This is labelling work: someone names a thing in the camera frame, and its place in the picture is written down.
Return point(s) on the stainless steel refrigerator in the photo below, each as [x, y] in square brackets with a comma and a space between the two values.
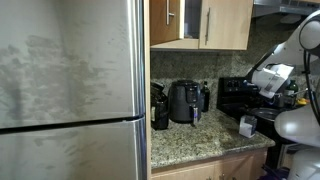
[66, 83]

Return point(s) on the black range hood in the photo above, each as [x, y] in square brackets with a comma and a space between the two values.
[286, 7]

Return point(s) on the small yellow object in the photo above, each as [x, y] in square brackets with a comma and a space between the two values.
[301, 101]

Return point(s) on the black air fryer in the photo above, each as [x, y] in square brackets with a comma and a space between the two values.
[183, 100]

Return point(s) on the green glass bottle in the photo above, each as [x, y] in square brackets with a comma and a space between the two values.
[291, 87]

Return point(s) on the wooden wall cabinet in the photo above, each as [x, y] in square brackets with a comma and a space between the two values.
[175, 44]

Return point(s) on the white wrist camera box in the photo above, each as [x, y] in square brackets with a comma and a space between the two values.
[280, 78]

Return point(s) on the black kitchen stove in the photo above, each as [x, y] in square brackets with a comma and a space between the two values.
[236, 96]

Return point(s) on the wooden base cabinet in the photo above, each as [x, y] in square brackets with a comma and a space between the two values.
[206, 166]

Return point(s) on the wooden cabinet door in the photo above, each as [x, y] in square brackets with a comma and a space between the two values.
[160, 20]
[226, 23]

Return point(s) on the dark glass bottle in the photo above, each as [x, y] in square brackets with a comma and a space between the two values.
[205, 98]

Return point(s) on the blue white salt box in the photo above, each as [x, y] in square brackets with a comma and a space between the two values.
[248, 126]

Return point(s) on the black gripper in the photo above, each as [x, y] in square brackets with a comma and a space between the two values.
[284, 100]

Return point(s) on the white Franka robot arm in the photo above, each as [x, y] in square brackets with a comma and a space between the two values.
[300, 126]

